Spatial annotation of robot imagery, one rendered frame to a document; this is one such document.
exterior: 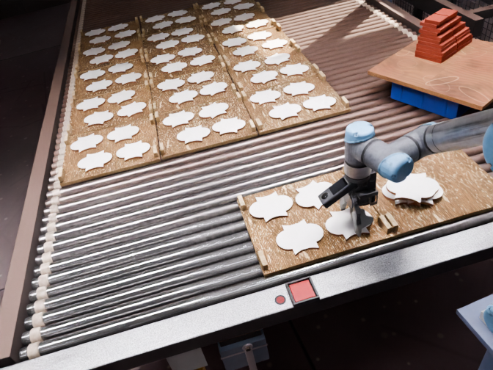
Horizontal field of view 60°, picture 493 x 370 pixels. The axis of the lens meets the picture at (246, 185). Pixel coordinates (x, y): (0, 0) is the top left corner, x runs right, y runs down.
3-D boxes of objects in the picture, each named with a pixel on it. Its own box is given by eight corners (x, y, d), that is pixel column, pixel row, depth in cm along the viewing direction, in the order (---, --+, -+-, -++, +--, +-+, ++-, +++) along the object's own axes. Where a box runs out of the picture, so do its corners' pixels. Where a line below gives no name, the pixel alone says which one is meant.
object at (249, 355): (273, 368, 130) (266, 337, 119) (228, 382, 129) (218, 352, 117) (263, 335, 139) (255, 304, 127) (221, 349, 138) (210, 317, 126)
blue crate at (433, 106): (494, 89, 183) (500, 67, 176) (455, 122, 169) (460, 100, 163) (428, 70, 202) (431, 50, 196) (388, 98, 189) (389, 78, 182)
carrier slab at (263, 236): (394, 239, 130) (394, 236, 129) (264, 277, 126) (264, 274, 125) (345, 171, 156) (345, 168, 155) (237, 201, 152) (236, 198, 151)
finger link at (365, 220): (378, 235, 128) (373, 205, 126) (359, 240, 128) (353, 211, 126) (373, 232, 131) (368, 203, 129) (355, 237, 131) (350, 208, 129)
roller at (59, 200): (497, 94, 188) (499, 84, 185) (49, 213, 169) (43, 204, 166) (489, 89, 191) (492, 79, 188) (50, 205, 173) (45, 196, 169)
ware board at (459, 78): (543, 58, 177) (545, 53, 176) (481, 111, 156) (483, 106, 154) (431, 33, 208) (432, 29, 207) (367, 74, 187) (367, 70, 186)
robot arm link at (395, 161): (427, 147, 105) (392, 128, 113) (394, 166, 101) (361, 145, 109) (422, 172, 110) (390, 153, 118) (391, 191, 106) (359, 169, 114)
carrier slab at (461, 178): (516, 203, 134) (517, 200, 133) (394, 238, 130) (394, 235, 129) (449, 142, 160) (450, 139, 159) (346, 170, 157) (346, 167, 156)
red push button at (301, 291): (316, 299, 119) (315, 296, 118) (296, 305, 118) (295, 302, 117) (308, 282, 123) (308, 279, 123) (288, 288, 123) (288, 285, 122)
